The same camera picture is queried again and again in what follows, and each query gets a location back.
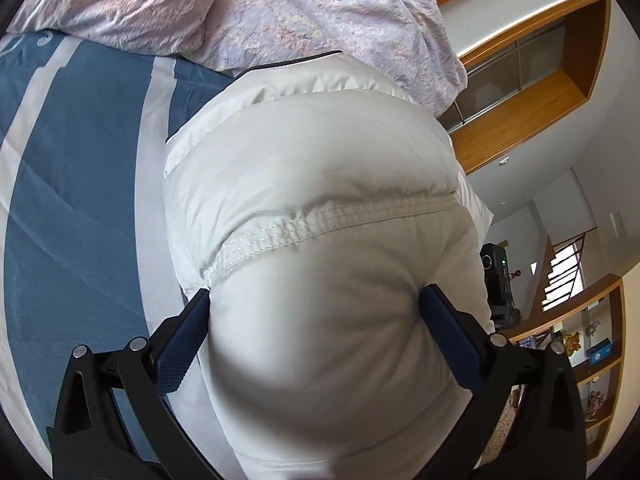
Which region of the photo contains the stair railing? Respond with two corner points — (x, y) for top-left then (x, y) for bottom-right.
(530, 225), (599, 317)

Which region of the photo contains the pink floral duvet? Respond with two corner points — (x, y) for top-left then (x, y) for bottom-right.
(10, 0), (469, 119)

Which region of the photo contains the blue box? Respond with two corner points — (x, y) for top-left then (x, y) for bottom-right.
(587, 340), (614, 367)

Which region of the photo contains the white down jacket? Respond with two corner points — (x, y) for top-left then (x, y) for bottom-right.
(162, 51), (496, 480)

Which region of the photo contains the blue striped bed sheet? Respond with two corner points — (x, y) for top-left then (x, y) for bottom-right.
(0, 30), (241, 480)

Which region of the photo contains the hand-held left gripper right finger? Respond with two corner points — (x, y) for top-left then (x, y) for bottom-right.
(419, 284), (587, 480)

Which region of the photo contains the wooden framed interior window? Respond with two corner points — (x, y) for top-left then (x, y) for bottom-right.
(414, 0), (613, 177)

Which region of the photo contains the wooden shelf unit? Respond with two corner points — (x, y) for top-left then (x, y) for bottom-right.
(500, 274), (629, 467)

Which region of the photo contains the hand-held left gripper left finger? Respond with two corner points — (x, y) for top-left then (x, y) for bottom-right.
(46, 287), (221, 480)

